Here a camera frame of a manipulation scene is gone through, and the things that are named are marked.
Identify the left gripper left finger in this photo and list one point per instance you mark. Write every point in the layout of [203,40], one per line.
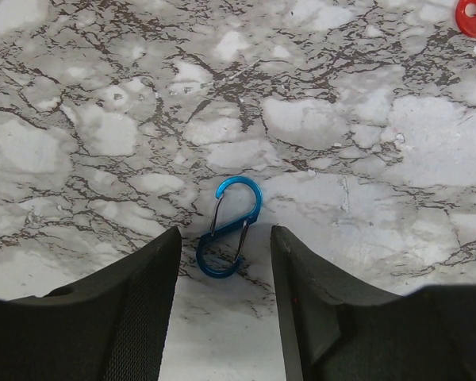
[110,325]

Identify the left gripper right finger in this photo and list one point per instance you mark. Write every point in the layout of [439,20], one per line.
[334,326]

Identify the blue S carabiner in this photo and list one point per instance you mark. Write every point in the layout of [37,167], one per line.
[241,224]

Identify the red key tag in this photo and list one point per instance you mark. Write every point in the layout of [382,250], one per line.
[465,17]

